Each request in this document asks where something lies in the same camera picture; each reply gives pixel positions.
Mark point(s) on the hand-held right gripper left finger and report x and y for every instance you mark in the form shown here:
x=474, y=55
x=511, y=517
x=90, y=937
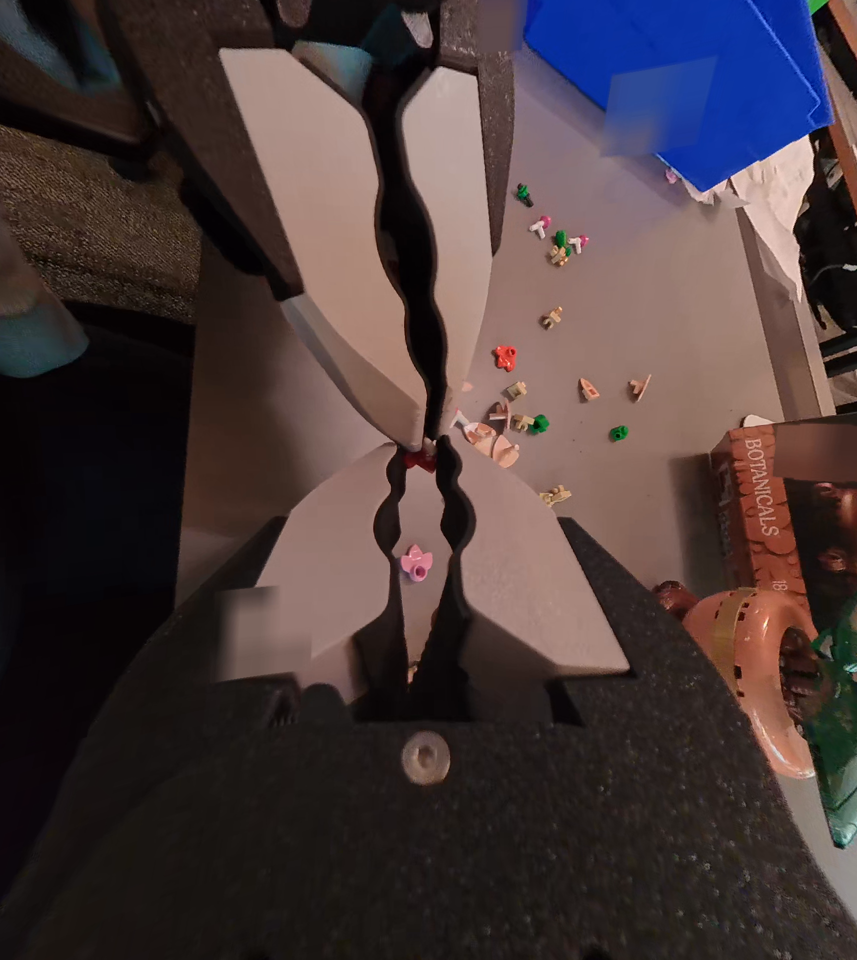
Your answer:
x=335, y=555

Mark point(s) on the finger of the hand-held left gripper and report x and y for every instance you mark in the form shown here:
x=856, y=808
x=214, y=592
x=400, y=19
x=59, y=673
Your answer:
x=316, y=210
x=458, y=187

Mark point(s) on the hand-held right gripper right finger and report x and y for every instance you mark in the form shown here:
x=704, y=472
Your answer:
x=526, y=592

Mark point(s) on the red flower brick piece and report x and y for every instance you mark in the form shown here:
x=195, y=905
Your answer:
x=421, y=459

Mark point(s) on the small toy bricks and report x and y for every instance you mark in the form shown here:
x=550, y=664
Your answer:
x=505, y=358

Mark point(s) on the grey desk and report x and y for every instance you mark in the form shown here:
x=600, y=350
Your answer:
x=661, y=300

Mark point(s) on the pink flower brick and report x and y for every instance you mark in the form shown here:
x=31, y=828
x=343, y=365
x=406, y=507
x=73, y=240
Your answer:
x=417, y=562

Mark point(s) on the blue plastic bin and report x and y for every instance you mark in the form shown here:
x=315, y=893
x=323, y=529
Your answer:
x=586, y=90

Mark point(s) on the toy brick orchid model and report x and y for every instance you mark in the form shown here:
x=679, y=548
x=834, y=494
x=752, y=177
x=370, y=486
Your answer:
x=743, y=637

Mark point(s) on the dark orchid set box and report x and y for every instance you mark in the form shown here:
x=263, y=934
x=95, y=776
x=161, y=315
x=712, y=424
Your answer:
x=818, y=525

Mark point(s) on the crumpled white paper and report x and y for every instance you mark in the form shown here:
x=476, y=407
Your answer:
x=773, y=195

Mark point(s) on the black bag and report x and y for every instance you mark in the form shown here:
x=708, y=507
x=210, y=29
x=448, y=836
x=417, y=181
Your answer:
x=833, y=247

